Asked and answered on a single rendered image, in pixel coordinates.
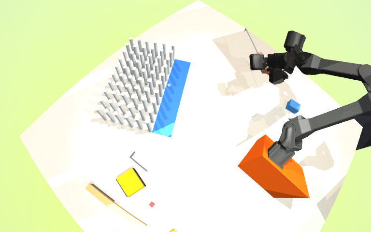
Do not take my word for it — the yellow rectangular box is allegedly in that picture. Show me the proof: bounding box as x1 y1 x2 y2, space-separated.
116 168 146 197

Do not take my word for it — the small blue block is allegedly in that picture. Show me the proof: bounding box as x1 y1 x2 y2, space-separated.
286 99 301 114

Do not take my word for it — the blue flat strip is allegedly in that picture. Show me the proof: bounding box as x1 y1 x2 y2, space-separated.
152 59 191 138

